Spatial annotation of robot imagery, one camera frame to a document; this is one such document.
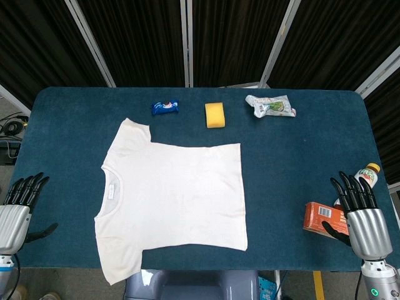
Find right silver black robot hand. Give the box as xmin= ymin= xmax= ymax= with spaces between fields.
xmin=322 ymin=171 xmax=394 ymax=261

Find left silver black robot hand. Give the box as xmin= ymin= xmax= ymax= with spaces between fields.
xmin=0 ymin=172 xmax=59 ymax=254

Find white T-shirt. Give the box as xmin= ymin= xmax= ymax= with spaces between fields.
xmin=93 ymin=117 xmax=249 ymax=286

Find orange cardboard box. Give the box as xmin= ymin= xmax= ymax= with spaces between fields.
xmin=302 ymin=201 xmax=350 ymax=236

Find white drink bottle yellow cap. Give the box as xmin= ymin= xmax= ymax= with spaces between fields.
xmin=333 ymin=162 xmax=381 ymax=208

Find black floor power box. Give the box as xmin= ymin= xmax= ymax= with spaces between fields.
xmin=0 ymin=139 xmax=21 ymax=166

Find black partition screen panel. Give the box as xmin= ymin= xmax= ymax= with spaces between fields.
xmin=0 ymin=0 xmax=109 ymax=109
xmin=76 ymin=0 xmax=188 ymax=88
xmin=267 ymin=0 xmax=400 ymax=91
xmin=356 ymin=49 xmax=400 ymax=185
xmin=191 ymin=0 xmax=293 ymax=88

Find blue printed carton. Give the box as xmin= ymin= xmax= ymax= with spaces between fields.
xmin=258 ymin=275 xmax=278 ymax=300

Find crumpled white green packet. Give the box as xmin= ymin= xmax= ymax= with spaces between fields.
xmin=244 ymin=94 xmax=298 ymax=119

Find grey-blue robot torso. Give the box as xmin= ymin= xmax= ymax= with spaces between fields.
xmin=124 ymin=268 xmax=260 ymax=300

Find blue snack packet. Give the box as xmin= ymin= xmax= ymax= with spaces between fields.
xmin=151 ymin=99 xmax=181 ymax=117

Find yellow sponge block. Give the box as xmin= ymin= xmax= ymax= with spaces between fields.
xmin=204 ymin=102 xmax=227 ymax=129

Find black coiled floor cables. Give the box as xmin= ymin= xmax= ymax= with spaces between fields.
xmin=0 ymin=115 xmax=29 ymax=137

